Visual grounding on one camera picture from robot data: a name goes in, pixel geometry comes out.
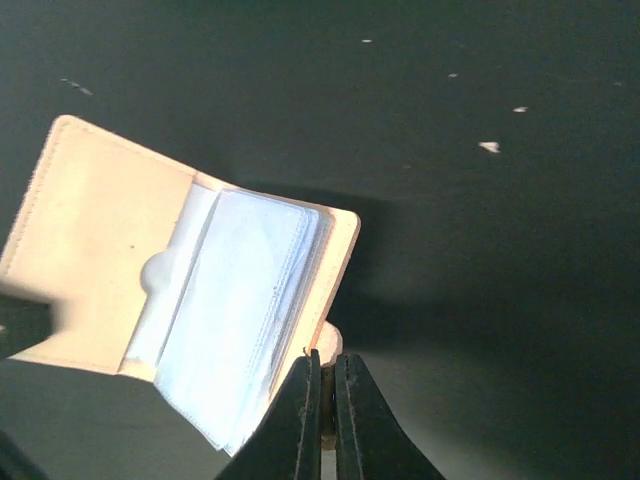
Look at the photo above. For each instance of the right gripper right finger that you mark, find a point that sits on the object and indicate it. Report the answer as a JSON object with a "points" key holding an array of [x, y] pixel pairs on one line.
{"points": [[370, 444]]}

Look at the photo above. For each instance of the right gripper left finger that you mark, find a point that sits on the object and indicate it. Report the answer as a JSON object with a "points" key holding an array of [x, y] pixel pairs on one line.
{"points": [[287, 443]]}

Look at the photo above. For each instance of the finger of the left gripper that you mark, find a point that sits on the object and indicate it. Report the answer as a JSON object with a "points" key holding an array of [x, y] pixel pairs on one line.
{"points": [[26, 320]]}

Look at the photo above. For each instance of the beige leather card holder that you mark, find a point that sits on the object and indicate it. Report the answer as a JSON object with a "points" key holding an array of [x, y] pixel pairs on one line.
{"points": [[168, 275]]}

